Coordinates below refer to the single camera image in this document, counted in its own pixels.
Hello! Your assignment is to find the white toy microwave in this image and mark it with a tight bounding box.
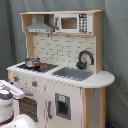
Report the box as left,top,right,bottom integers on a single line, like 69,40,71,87
55,14,92,33

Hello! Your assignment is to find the red stove knob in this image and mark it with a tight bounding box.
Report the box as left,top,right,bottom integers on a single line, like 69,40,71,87
32,81,37,87
13,76,19,82

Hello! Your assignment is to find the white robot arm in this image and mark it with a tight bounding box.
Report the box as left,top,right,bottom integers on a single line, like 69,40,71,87
0,80,37,128

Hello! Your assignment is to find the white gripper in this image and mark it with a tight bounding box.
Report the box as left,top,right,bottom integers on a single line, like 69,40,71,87
0,80,25,99

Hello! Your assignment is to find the right red stove knob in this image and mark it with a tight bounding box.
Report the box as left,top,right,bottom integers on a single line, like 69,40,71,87
32,81,37,87

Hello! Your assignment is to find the white oven door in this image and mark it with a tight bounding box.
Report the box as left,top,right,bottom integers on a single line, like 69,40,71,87
13,89,44,128

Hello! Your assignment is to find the silver metal pot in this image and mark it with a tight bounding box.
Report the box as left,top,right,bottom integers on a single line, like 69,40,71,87
25,57,40,68

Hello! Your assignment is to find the white cabinet door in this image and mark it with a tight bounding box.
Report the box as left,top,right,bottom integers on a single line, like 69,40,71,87
46,82,81,128

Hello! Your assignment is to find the left red stove knob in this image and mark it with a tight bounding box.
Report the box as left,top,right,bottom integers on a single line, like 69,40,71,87
13,76,19,82

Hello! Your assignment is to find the black toy stovetop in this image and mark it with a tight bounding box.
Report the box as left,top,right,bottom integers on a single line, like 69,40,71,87
17,62,60,73

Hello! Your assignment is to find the grey toy sink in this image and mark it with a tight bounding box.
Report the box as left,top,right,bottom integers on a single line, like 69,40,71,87
53,67,92,81

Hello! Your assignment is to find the black toy faucet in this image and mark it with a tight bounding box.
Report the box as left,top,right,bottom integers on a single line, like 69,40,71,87
76,50,94,70

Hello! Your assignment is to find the wooden toy kitchen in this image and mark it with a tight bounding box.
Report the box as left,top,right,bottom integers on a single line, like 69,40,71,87
8,10,115,128

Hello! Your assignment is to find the grey range hood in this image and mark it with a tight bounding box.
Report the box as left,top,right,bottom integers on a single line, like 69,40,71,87
25,15,54,34

